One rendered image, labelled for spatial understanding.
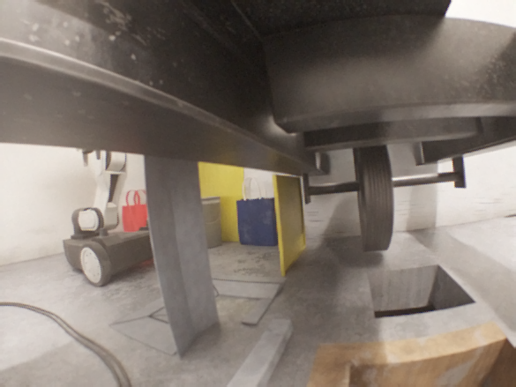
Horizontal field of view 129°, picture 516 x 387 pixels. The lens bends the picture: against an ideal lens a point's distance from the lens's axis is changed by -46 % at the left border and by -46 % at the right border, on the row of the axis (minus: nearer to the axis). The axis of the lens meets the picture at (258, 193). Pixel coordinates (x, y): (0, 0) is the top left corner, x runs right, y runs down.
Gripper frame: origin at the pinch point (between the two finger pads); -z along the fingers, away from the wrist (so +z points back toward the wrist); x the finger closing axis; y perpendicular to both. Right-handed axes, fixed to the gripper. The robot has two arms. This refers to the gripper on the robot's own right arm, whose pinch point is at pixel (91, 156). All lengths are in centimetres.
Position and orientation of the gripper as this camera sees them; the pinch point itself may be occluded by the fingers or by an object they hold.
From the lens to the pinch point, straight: 114.9
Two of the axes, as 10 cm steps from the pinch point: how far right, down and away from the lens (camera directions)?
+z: -2.0, -9.8, 0.2
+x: 9.5, -2.0, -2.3
